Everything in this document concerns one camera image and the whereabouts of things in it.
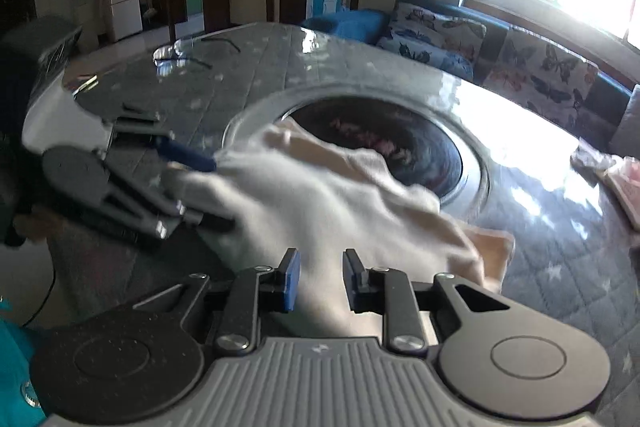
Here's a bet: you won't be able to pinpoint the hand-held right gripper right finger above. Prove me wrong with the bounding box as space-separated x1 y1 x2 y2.
342 249 513 354

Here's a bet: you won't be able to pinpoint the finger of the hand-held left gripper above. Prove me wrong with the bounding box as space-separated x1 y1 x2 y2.
100 164 237 251
102 103 219 174

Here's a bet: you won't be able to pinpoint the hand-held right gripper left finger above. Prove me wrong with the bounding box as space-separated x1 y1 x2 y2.
132 248 302 355

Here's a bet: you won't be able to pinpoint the cream pants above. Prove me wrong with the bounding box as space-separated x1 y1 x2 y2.
167 122 516 343

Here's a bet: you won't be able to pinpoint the person's left hand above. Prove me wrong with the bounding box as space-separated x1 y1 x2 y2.
12 211 55 246

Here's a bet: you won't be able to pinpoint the black bent stick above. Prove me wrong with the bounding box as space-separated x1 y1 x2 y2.
175 54 213 70
200 37 242 54

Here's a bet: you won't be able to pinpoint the teal garment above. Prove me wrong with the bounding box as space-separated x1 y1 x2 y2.
0 297 47 427

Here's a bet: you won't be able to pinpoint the blue sofa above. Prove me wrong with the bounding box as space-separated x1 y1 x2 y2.
300 0 640 158

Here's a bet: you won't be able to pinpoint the butterfly print cushion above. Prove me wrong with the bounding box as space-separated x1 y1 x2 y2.
375 2 487 82
480 27 599 132

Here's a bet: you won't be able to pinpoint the white plastic bag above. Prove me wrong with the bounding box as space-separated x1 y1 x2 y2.
570 144 618 172

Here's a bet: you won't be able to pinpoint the grey cushion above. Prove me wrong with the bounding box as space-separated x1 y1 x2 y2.
607 84 640 158

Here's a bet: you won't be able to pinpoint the black cable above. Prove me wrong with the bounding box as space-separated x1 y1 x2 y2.
20 252 60 325

